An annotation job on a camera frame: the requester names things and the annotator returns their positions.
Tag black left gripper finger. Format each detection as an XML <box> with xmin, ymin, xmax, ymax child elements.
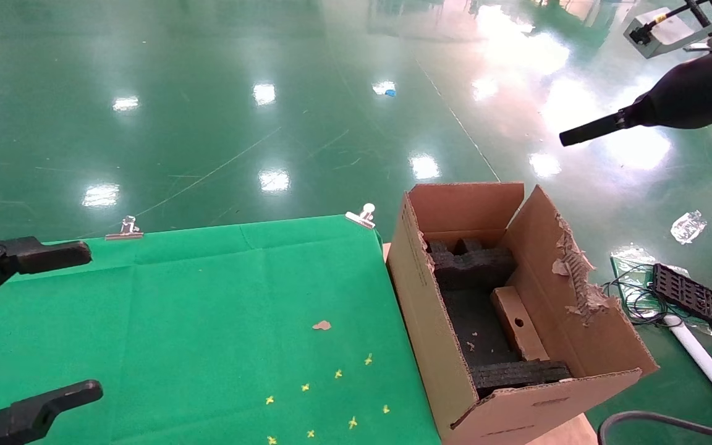
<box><xmin>0</xmin><ymin>379</ymin><xmax>104</xmax><ymax>445</ymax></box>
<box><xmin>0</xmin><ymin>233</ymin><xmax>92</xmax><ymax>317</ymax></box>

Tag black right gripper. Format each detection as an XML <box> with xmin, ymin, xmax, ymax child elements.
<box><xmin>559</xmin><ymin>43</ymin><xmax>712</xmax><ymax>147</ymax></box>

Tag small taped cardboard box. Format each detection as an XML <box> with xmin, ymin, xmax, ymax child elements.
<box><xmin>491</xmin><ymin>286</ymin><xmax>550</xmax><ymax>362</ymax></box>

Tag large open cardboard carton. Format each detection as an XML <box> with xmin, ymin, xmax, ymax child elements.
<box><xmin>386</xmin><ymin>181</ymin><xmax>659</xmax><ymax>445</ymax></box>

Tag silver binder clip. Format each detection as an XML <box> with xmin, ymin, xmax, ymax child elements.
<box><xmin>105</xmin><ymin>215</ymin><xmax>145</xmax><ymax>240</ymax></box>
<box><xmin>345</xmin><ymin>203</ymin><xmax>376</xmax><ymax>230</ymax></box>

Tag clear plastic bag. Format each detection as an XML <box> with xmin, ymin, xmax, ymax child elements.
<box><xmin>611</xmin><ymin>246</ymin><xmax>690</xmax><ymax>322</ymax></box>

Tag crumpled clear plastic wrapper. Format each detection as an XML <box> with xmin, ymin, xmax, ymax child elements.
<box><xmin>671</xmin><ymin>211</ymin><xmax>708</xmax><ymax>244</ymax></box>

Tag black foam block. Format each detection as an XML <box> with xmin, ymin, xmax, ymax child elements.
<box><xmin>425</xmin><ymin>238</ymin><xmax>517</xmax><ymax>291</ymax></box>
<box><xmin>470</xmin><ymin>360</ymin><xmax>573</xmax><ymax>399</ymax></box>

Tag green table cloth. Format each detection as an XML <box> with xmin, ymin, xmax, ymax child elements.
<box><xmin>0</xmin><ymin>214</ymin><xmax>443</xmax><ymax>445</ymax></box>

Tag black grid tray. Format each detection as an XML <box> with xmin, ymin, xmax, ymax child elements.
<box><xmin>651</xmin><ymin>263</ymin><xmax>712</xmax><ymax>337</ymax></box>

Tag black foam base sheet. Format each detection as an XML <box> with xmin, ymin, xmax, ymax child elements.
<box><xmin>439</xmin><ymin>287</ymin><xmax>520</xmax><ymax>370</ymax></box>

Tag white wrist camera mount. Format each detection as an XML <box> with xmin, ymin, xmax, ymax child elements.
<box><xmin>624</xmin><ymin>6</ymin><xmax>712</xmax><ymax>59</ymax></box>

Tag tangled thin black wires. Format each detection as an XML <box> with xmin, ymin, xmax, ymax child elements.
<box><xmin>600</xmin><ymin>265</ymin><xmax>669</xmax><ymax>326</ymax></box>

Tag white metal leg frame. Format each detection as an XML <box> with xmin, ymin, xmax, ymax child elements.
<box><xmin>665</xmin><ymin>315</ymin><xmax>712</xmax><ymax>424</ymax></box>

